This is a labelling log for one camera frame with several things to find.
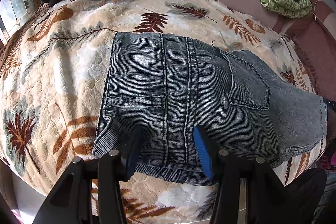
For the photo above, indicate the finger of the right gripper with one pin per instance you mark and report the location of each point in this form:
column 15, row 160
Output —
column 331, row 104

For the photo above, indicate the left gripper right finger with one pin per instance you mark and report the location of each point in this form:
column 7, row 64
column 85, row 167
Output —
column 266, row 198

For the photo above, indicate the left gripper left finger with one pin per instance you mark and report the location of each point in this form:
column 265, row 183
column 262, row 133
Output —
column 89, row 191

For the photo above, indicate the grey-blue denim pants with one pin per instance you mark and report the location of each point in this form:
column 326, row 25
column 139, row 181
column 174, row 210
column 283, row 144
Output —
column 168, row 85

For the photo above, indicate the leaf-pattern plush blanket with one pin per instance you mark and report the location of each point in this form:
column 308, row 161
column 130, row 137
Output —
column 54, row 68

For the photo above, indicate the stained glass window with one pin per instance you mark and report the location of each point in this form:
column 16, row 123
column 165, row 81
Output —
column 14, row 14

